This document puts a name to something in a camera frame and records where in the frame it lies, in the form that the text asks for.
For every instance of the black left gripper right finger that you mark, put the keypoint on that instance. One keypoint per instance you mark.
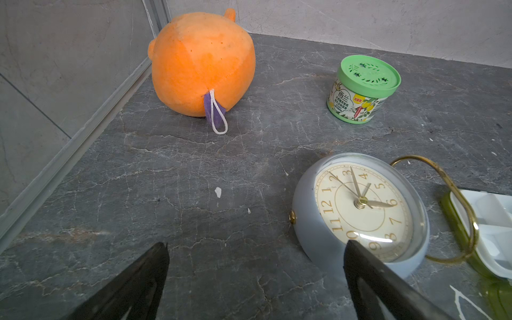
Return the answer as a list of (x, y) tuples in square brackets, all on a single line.
[(372, 284)]

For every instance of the green lidded round jar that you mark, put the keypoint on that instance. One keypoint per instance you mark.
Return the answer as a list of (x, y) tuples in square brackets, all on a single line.
[(362, 85)]

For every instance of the orange plush toy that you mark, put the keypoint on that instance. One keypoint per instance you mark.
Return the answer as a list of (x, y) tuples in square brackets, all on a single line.
[(202, 65)]

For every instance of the small green pillbox near clock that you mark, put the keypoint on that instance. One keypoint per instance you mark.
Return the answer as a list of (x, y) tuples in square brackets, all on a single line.
[(492, 257)]

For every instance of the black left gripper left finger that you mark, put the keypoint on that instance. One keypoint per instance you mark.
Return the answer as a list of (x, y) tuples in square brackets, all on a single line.
[(134, 294)]

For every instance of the grey alarm clock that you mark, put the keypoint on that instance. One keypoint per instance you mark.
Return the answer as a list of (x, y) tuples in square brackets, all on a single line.
[(353, 197)]

